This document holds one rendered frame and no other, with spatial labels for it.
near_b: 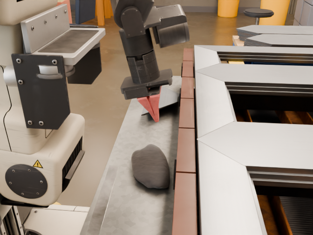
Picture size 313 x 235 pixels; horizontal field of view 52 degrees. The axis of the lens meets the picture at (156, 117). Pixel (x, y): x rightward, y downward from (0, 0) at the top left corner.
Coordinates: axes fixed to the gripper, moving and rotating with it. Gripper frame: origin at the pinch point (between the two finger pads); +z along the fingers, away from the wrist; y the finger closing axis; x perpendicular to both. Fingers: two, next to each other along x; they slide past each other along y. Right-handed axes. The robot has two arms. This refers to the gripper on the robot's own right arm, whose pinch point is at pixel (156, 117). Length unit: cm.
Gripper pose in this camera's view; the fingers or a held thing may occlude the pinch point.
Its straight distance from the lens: 69.5
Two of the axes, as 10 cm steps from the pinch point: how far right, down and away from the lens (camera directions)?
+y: -9.7, 1.7, 1.7
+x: -0.7, 4.6, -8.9
